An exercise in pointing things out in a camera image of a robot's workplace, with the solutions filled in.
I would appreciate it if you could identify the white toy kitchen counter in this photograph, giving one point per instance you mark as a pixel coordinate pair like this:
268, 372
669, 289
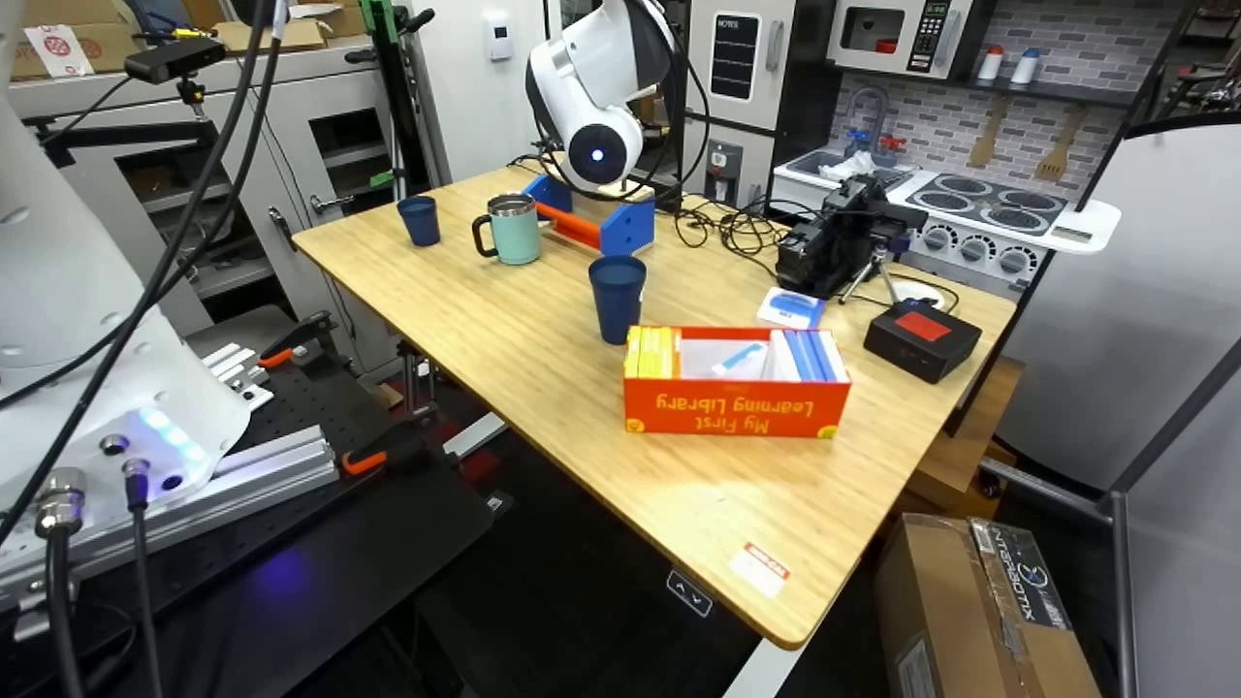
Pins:
994, 207

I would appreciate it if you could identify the orange learning library box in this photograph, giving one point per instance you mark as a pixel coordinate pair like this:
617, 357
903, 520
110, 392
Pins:
731, 408

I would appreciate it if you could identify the white red table sticker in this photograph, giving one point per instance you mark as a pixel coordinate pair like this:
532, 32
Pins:
763, 572

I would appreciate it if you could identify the black stereo camera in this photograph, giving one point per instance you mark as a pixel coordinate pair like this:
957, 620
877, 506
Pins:
175, 61

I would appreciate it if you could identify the black device with red top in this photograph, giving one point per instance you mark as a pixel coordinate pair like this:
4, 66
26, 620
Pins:
921, 343

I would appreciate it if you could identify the black clamp tool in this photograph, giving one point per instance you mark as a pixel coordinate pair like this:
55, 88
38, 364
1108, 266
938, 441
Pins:
826, 246

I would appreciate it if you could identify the white round table grommet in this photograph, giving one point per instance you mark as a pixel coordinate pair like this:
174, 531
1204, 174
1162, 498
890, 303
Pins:
918, 291

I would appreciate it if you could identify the blue wooden toy tool box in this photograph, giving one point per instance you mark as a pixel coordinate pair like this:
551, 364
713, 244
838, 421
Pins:
631, 228

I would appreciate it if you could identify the blue white packet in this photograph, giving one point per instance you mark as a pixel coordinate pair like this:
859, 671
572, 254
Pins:
789, 308

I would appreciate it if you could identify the white toy microwave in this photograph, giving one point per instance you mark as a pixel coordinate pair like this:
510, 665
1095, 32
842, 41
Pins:
894, 32

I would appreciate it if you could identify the black desk height controller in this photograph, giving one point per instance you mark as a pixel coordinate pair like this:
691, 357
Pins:
688, 591

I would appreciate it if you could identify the white toy fridge cabinet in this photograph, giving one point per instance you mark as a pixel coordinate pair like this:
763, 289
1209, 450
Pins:
738, 79

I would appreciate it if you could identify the green black stand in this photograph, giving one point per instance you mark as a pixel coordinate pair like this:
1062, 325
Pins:
395, 92

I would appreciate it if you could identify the dark blue plastic cup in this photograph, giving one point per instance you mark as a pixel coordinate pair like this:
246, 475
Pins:
419, 224
617, 303

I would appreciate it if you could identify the brown cardboard box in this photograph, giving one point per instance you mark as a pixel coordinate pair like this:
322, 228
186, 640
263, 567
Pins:
972, 621

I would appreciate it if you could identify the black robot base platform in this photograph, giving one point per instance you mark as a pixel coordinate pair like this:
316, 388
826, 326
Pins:
322, 583

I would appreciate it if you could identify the grey metal cabinet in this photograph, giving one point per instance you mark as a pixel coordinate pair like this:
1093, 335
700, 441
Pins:
322, 117

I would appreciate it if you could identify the cardboard box with target sticker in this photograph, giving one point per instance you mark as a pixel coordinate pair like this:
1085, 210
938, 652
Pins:
59, 43

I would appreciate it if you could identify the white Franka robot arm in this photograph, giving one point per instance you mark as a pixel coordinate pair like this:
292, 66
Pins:
80, 325

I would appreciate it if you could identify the aluminium rail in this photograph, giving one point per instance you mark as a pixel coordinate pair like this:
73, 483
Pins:
246, 480

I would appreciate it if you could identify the teal steel mug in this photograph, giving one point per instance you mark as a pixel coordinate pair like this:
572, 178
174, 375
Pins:
521, 233

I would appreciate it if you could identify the white wall thermostat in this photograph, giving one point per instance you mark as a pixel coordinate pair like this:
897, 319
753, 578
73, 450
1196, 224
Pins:
498, 38

